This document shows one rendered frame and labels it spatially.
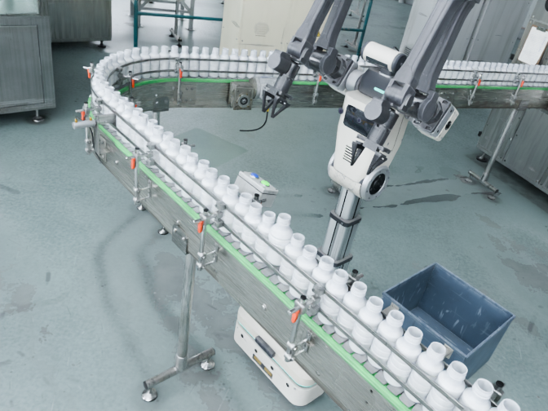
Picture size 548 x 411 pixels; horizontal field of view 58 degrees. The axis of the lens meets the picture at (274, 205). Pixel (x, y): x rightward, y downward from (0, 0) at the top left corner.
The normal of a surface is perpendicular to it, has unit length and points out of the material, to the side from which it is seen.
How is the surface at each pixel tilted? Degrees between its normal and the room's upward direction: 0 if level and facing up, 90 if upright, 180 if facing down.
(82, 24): 90
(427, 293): 90
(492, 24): 90
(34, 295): 0
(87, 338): 0
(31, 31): 90
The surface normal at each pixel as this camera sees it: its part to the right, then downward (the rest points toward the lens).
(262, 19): 0.38, 0.54
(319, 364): -0.75, 0.25
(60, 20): 0.64, 0.50
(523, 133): -0.93, 0.10
